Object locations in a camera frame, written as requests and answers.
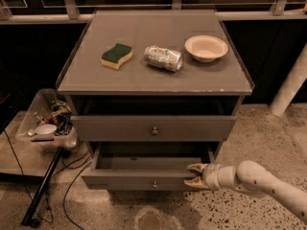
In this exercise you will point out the metal window railing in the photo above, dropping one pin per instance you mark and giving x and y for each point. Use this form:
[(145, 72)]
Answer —
[(83, 11)]

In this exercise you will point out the black metal bar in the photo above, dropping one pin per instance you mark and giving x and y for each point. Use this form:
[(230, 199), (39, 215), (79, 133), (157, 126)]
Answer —
[(28, 218)]

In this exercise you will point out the grey drawer cabinet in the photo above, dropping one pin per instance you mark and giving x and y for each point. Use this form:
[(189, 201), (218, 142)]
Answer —
[(136, 88)]

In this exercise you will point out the green yellow sponge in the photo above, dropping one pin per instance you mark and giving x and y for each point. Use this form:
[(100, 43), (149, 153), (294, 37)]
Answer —
[(116, 56)]

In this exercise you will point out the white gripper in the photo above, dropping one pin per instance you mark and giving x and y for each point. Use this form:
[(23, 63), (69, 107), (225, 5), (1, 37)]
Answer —
[(211, 175)]

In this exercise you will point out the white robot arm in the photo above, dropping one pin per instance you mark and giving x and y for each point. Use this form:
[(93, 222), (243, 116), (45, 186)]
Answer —
[(249, 178)]

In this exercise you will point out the white bowl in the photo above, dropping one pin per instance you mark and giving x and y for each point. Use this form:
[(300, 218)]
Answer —
[(206, 48)]

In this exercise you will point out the crushed silver can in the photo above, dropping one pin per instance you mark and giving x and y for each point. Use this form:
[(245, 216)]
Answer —
[(163, 58)]

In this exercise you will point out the grey drawer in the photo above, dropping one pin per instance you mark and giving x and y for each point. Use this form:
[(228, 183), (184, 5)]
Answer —
[(145, 166), (150, 128)]

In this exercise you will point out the white diagonal pole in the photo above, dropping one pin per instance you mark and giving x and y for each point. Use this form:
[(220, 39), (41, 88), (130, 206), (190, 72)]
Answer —
[(296, 77)]

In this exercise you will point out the grey top drawer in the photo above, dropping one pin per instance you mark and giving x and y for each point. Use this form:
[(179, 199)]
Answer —
[(150, 128)]

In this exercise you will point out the clear plastic bin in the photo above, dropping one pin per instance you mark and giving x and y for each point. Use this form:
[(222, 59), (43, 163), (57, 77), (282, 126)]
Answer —
[(48, 107)]

